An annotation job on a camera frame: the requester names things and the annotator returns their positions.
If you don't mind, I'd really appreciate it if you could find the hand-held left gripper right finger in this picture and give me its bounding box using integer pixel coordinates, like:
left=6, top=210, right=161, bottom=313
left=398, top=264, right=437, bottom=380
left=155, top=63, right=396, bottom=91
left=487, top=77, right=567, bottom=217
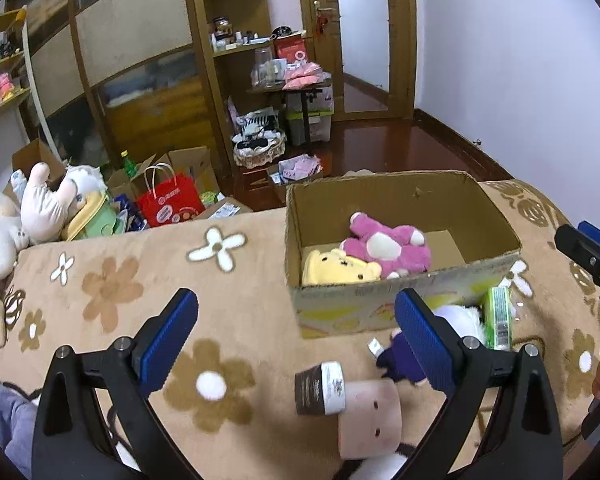
left=394, top=288, right=566, bottom=480

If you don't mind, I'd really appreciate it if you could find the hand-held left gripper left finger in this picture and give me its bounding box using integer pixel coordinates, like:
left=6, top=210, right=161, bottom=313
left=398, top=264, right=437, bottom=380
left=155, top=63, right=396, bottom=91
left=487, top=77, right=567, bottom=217
left=31, top=287, right=203, bottom=480

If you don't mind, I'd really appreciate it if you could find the purple plush toy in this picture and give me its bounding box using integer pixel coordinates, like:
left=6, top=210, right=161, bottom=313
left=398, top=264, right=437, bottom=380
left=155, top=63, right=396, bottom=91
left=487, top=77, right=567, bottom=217
left=368, top=327, right=431, bottom=387

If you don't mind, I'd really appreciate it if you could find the white fluffy plush toy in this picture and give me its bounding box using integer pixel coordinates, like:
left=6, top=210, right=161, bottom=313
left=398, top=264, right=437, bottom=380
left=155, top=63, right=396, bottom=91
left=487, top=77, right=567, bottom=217
left=432, top=304, right=483, bottom=342

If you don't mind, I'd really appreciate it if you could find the green tissue packet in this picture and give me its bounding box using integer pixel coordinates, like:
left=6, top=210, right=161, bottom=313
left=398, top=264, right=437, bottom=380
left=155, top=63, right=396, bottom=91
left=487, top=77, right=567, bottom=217
left=481, top=286, right=515, bottom=352

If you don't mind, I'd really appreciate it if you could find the plush toy with pink snout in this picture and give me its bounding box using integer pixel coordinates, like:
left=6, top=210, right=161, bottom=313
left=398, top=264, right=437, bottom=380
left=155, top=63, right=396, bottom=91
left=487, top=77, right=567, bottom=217
left=294, top=360, right=412, bottom=480

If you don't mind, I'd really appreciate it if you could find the yellow plush toy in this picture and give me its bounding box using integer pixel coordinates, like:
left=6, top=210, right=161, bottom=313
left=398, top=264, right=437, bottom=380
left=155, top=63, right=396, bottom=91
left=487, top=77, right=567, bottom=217
left=301, top=248, right=382, bottom=287

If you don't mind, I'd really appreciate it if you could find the red paper bag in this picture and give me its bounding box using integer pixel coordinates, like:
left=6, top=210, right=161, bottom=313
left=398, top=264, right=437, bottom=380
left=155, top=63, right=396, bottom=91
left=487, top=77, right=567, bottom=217
left=136, top=164, right=206, bottom=228

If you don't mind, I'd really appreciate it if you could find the person's lavender clothing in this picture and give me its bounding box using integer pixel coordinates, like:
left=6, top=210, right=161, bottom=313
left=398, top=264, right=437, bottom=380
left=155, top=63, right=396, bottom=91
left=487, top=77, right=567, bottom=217
left=0, top=369, right=40, bottom=480

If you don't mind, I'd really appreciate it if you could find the white furry plush toy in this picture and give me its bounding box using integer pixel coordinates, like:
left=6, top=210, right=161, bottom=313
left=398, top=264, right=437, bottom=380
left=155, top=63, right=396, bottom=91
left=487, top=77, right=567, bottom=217
left=62, top=164, right=108, bottom=203

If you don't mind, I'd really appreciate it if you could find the brown cardboard box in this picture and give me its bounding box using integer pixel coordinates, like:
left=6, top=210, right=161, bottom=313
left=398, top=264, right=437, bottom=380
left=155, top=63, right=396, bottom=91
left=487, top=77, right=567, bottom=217
left=161, top=146, right=222, bottom=206
left=11, top=138, right=67, bottom=187

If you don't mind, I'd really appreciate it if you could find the pale pink plush toy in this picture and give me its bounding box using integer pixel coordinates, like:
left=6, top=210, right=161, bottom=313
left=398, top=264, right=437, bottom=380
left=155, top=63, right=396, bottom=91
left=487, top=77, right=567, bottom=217
left=20, top=161, right=79, bottom=246

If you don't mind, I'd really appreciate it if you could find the wicker basket with socks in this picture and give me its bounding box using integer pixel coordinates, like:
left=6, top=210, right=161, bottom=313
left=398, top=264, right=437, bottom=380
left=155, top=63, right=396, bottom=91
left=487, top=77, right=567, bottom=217
left=232, top=132, right=287, bottom=170

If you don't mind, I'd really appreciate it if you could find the small box of papers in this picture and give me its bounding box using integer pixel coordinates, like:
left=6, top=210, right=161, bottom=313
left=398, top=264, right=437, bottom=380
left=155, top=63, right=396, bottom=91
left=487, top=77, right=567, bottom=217
left=267, top=154, right=331, bottom=196

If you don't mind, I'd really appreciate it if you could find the clear plastic storage box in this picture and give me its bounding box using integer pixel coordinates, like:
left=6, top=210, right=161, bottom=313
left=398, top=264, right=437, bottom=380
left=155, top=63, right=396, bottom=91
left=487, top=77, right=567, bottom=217
left=284, top=91, right=335, bottom=147

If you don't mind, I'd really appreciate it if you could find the small dark table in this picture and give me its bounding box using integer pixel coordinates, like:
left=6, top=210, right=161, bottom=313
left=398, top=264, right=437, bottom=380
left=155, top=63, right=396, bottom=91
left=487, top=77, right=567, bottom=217
left=247, top=79, right=333, bottom=148

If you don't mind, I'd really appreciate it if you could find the yellow toy display shelf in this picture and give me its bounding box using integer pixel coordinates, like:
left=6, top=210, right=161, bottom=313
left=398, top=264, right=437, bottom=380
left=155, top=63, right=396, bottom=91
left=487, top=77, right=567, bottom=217
left=0, top=6, right=56, bottom=156

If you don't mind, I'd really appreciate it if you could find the clear jar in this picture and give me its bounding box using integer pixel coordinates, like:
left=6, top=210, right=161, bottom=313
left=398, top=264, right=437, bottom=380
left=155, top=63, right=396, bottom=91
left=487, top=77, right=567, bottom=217
left=251, top=47, right=276, bottom=88

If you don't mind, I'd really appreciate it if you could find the pink packet stack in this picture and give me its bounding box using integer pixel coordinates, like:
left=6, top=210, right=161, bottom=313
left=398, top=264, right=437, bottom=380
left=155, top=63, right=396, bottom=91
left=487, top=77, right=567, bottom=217
left=282, top=62, right=332, bottom=91

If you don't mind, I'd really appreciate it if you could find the wooden sliding door wardrobe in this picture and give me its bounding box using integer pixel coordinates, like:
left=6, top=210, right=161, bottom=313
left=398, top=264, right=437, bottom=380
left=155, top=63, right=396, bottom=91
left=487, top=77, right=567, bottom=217
left=2, top=0, right=231, bottom=181

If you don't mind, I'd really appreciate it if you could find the red box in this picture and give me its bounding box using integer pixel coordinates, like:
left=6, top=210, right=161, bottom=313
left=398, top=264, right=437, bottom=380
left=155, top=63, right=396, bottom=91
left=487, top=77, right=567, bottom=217
left=274, top=35, right=308, bottom=63

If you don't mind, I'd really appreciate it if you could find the wooden door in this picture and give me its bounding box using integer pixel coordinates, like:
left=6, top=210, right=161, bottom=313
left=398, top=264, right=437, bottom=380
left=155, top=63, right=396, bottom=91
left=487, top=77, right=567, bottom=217
left=297, top=0, right=418, bottom=122

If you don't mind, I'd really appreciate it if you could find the wooden corner shelf unit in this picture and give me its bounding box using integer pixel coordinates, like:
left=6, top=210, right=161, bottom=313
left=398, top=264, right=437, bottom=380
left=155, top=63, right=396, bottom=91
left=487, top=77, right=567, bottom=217
left=182, top=0, right=282, bottom=181

